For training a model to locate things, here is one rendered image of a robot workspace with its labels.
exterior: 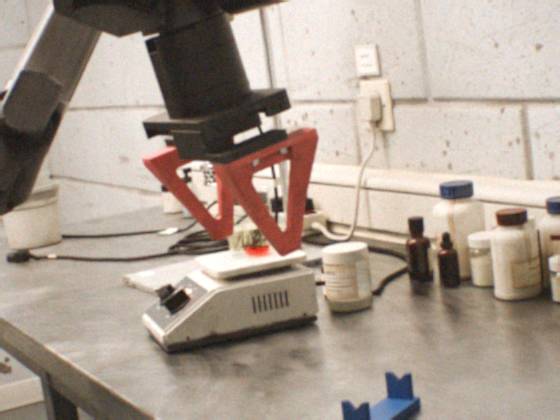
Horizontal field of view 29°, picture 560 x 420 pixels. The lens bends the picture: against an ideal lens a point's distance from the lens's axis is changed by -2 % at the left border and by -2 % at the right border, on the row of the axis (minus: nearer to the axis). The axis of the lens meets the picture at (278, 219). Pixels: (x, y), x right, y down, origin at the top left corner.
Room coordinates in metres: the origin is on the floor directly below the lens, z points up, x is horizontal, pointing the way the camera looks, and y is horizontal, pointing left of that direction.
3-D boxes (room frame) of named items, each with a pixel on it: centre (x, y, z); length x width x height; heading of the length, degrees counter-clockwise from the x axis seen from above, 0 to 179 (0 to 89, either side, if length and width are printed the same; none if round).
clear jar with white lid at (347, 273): (1.38, -0.08, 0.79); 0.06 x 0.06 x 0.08
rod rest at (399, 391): (0.94, -0.07, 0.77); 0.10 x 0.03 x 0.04; 145
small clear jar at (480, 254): (1.41, -0.27, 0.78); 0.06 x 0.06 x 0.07
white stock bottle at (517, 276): (1.33, -0.29, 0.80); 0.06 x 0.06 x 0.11
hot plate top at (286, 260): (1.37, 0.04, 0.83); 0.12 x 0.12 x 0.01; 17
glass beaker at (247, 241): (1.38, 0.03, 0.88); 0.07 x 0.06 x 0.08; 123
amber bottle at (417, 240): (1.49, -0.19, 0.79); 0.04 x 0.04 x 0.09
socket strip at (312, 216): (2.12, 0.03, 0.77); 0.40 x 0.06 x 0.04; 28
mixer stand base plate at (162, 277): (1.73, 0.09, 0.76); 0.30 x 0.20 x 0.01; 118
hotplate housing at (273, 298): (1.36, 0.07, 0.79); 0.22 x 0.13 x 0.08; 107
